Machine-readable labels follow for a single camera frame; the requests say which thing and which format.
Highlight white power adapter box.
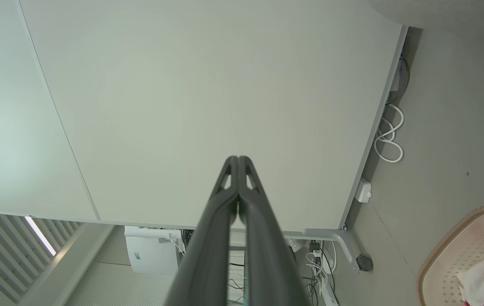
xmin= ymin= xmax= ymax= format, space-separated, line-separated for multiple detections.
xmin=354 ymin=177 xmax=373 ymax=204

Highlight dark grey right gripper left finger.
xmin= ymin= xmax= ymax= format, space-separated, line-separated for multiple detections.
xmin=164 ymin=156 xmax=239 ymax=306

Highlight dark cable behind table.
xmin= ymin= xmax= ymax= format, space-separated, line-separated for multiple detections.
xmin=388 ymin=54 xmax=411 ymax=105

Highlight round dark table foot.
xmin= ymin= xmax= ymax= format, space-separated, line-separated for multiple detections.
xmin=356 ymin=254 xmax=374 ymax=272

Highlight white cloth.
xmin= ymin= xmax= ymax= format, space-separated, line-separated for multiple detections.
xmin=456 ymin=251 xmax=484 ymax=306

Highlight grey metal table leg bracket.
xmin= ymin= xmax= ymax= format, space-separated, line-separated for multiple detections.
xmin=303 ymin=227 xmax=359 ymax=273

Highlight white box appliance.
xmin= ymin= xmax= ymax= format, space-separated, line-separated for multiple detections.
xmin=124 ymin=226 xmax=181 ymax=276

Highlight cream laundry basket brown rim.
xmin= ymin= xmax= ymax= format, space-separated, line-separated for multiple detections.
xmin=416 ymin=205 xmax=484 ymax=306

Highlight tangled white and black cables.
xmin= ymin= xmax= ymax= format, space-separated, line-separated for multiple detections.
xmin=305 ymin=240 xmax=339 ymax=306

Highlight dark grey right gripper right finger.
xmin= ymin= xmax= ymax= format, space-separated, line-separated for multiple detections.
xmin=238 ymin=156 xmax=311 ymax=306

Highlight long ceiling light strip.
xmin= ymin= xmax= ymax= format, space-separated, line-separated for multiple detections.
xmin=24 ymin=216 xmax=57 ymax=257

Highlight looped white cable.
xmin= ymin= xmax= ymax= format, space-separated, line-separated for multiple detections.
xmin=374 ymin=103 xmax=405 ymax=164

